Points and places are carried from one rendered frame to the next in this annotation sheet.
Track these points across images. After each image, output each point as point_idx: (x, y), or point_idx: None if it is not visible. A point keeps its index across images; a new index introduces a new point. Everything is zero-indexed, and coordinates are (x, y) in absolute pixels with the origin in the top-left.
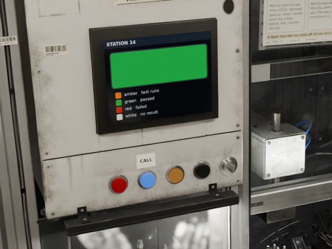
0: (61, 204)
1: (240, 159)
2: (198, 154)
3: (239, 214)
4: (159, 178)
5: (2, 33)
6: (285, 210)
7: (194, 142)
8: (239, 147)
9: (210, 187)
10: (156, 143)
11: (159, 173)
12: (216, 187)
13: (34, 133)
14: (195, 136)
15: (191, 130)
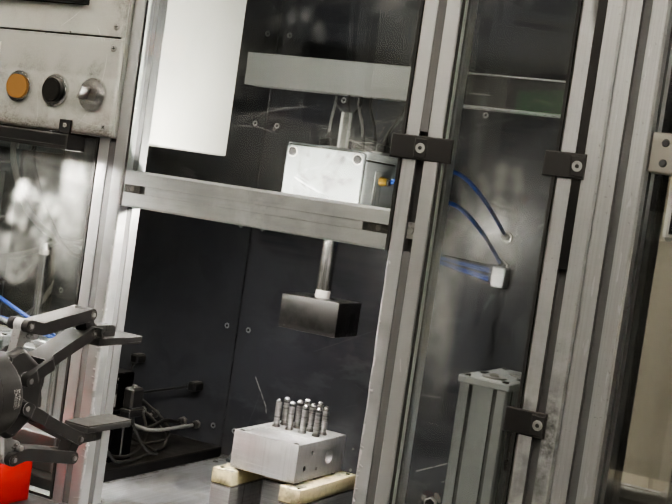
0: None
1: (111, 89)
2: (55, 63)
3: (104, 196)
4: (0, 85)
5: None
6: (317, 311)
7: (53, 39)
8: (113, 68)
9: (61, 124)
10: (6, 28)
11: (1, 77)
12: (69, 127)
13: None
14: (56, 30)
15: (52, 18)
